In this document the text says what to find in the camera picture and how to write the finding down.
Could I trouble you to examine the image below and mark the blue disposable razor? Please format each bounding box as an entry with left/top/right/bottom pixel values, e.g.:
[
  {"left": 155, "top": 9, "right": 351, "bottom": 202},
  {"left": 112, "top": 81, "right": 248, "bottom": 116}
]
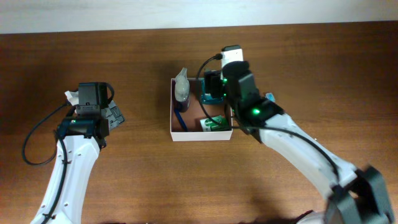
[{"left": 174, "top": 108, "right": 188, "bottom": 132}]

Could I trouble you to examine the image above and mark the white open cardboard box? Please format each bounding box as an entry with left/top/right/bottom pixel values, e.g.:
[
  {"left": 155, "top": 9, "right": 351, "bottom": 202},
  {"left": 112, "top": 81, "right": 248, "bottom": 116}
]
[{"left": 169, "top": 78, "right": 233, "bottom": 142}]

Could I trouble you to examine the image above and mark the clear spray bottle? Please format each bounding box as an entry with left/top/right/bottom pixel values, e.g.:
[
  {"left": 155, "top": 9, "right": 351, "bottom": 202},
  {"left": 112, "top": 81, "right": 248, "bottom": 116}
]
[{"left": 174, "top": 67, "right": 190, "bottom": 113}]

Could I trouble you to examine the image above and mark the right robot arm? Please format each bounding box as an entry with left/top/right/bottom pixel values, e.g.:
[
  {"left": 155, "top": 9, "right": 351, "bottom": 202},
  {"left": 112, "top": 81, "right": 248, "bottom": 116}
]
[{"left": 204, "top": 61, "right": 395, "bottom": 224}]

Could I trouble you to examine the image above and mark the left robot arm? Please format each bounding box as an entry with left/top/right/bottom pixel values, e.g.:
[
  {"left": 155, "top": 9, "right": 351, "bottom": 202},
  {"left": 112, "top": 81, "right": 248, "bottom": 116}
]
[{"left": 32, "top": 82, "right": 125, "bottom": 223}]

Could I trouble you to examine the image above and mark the green soap box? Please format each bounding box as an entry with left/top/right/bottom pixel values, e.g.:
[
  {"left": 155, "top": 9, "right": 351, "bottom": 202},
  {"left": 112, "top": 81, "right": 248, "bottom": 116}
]
[{"left": 200, "top": 115, "right": 230, "bottom": 132}]

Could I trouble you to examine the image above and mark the blue mouthwash bottle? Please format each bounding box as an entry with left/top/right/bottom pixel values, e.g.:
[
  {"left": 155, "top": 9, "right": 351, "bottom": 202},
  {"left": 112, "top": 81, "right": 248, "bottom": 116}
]
[{"left": 199, "top": 78, "right": 224, "bottom": 105}]

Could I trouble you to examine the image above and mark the blue white toothbrush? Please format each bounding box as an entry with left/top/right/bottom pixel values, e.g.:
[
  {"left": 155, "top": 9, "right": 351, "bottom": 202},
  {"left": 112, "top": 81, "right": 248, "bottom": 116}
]
[{"left": 265, "top": 92, "right": 275, "bottom": 103}]

